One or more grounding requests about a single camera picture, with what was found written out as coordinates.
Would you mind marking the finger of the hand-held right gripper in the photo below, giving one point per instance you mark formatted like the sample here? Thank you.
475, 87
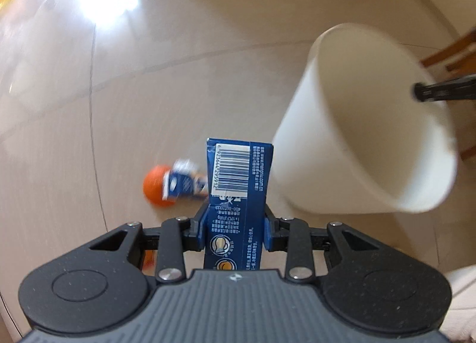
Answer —
446, 90

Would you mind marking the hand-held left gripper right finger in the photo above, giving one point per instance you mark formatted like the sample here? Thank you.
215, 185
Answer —
269, 235

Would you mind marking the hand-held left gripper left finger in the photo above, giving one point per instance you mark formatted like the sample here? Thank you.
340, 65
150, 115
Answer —
199, 233

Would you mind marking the blue drink carton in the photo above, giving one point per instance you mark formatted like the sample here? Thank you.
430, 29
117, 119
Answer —
238, 212
182, 183

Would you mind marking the orange fruit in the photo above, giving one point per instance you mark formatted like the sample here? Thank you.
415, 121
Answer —
150, 259
152, 186

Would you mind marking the white plastic waste bin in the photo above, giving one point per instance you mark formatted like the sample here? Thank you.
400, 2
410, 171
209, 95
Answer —
316, 142

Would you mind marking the person's right leg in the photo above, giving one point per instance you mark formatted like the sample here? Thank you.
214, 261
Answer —
463, 302

